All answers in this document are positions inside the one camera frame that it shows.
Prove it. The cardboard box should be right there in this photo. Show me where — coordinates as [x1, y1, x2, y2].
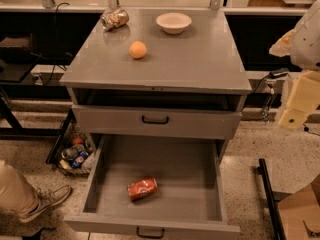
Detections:
[278, 174, 320, 240]

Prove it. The orange fruit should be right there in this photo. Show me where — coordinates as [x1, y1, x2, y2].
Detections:
[129, 41, 147, 59]

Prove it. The khaki trouser leg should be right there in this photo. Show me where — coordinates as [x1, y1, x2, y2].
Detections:
[0, 160, 39, 217]

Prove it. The grey sneaker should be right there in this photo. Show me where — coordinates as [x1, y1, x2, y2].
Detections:
[19, 185, 72, 223]

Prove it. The blue can in basket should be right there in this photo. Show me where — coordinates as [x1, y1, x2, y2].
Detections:
[70, 151, 88, 169]

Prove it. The crumpled snack bag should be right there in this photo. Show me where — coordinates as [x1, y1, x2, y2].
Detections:
[100, 8, 129, 31]

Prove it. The grey drawer cabinet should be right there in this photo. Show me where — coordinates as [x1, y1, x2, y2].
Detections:
[59, 7, 253, 143]

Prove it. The wire basket of items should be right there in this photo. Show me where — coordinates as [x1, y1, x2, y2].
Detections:
[55, 122, 95, 176]

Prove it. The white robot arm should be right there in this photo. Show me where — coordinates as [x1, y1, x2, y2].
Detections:
[269, 0, 320, 130]

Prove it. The white bowl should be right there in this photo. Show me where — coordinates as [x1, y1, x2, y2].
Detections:
[156, 13, 192, 35]

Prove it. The closed grey upper drawer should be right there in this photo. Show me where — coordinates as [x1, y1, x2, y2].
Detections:
[72, 105, 241, 139]

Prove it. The black metal frame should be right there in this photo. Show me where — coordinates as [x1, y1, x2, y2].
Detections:
[258, 158, 286, 240]

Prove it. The black cable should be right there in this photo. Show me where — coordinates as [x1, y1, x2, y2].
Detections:
[29, 1, 75, 86]

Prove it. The black power adapter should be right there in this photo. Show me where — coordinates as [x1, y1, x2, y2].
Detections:
[269, 68, 289, 79]

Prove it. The red coke can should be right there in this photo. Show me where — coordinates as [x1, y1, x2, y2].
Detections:
[127, 177, 158, 201]

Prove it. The open grey lower drawer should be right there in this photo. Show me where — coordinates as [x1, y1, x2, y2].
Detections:
[65, 135, 240, 240]

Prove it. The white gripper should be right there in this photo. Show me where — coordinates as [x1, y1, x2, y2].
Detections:
[269, 29, 320, 130]

